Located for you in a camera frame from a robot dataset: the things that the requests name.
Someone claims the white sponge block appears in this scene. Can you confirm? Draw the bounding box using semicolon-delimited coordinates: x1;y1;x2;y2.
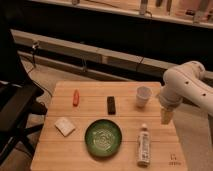
55;117;75;137

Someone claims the green ceramic bowl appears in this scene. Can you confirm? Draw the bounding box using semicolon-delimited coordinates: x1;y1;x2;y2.
84;119;122;158

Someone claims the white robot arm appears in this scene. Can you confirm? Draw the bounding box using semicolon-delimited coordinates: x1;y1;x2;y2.
158;61;213;124

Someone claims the black rectangular block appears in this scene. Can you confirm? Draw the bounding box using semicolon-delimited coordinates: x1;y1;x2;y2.
107;96;116;115

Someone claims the white paper cup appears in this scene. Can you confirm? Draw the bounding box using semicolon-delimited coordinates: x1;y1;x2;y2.
136;86;152;107

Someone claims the white plastic bottle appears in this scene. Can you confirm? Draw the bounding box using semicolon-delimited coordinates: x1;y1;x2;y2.
137;124;150;167

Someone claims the black office chair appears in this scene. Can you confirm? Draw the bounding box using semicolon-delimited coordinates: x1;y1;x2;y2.
0;18;47;166

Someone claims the black hanging cable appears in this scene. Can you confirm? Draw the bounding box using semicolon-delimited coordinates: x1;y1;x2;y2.
135;10;154;73

